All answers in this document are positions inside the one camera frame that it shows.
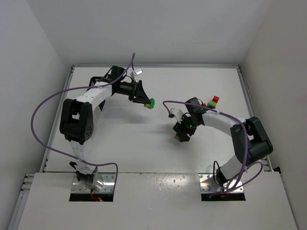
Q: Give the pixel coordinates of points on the black slotted container far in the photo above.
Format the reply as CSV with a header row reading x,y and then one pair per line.
x,y
97,81

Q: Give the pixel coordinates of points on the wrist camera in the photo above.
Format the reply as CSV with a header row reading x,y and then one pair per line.
x,y
135,74
176,113

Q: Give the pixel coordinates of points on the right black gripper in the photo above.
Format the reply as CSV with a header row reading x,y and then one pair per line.
x,y
181,131

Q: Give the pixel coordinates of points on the white front cover panel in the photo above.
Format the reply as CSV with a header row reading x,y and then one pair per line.
x,y
156,202

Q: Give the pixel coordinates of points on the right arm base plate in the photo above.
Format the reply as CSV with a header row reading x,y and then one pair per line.
x,y
208,186

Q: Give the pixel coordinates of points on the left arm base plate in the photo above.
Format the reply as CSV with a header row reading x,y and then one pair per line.
x,y
103,184

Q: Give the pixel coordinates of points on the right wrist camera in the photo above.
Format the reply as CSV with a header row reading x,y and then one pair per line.
x,y
176,113

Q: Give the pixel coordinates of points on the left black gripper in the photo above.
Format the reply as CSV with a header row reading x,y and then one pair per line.
x,y
136,91

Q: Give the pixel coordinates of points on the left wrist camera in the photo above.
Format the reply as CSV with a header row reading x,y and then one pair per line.
x,y
135,74

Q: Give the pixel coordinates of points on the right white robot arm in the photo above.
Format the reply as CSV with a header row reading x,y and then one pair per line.
x,y
249,138

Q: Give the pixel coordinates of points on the red green yellow lego tower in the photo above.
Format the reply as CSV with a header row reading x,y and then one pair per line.
x,y
213,103

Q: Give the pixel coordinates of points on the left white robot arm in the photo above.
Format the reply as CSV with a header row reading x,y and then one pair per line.
x,y
79,116

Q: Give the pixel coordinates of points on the green lego brick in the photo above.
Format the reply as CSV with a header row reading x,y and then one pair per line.
x,y
151,104

